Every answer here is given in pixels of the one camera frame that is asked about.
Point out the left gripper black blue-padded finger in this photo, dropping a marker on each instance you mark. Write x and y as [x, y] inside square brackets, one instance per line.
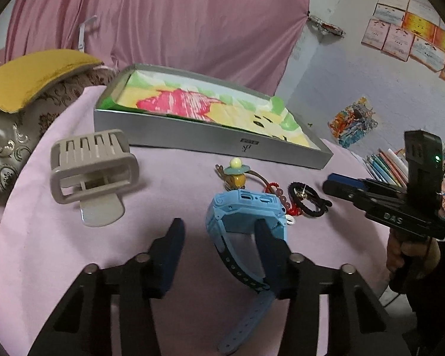
[295, 278]
[148, 275]
[350, 189]

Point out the blue kids smartwatch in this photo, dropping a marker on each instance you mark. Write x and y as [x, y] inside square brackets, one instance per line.
[230, 223]

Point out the beige plastic hair claw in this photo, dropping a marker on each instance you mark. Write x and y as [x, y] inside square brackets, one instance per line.
[92, 170]

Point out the right hand on handle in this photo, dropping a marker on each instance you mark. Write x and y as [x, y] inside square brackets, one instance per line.
[399, 249]

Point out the stack of books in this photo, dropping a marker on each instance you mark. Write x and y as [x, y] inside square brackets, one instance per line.
[387, 167]

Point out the pink bed sheet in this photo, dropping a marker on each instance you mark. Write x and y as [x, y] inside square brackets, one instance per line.
[44, 245]

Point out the curtain tieback hook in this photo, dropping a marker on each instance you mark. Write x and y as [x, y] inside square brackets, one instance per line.
[324, 27]

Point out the grey shallow cardboard box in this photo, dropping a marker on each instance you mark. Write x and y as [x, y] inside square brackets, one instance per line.
[146, 129]

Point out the colourful cartoon cloth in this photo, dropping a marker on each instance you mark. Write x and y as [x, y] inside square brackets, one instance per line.
[197, 100]

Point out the floral brocade pillow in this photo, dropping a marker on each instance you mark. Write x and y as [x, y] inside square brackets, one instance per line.
[20, 132]

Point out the pink curtain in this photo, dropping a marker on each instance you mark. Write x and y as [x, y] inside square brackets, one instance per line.
[247, 42]

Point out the yellow pillow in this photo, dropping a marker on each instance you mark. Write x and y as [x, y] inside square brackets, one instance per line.
[22, 80]

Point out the colourful cartoon wall sticker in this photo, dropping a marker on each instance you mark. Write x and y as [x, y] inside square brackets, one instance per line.
[352, 123]

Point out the wall certificates group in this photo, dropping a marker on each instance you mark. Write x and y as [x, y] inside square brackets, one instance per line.
[408, 30]

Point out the white window handle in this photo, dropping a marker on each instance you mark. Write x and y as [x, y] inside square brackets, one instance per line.
[82, 32]

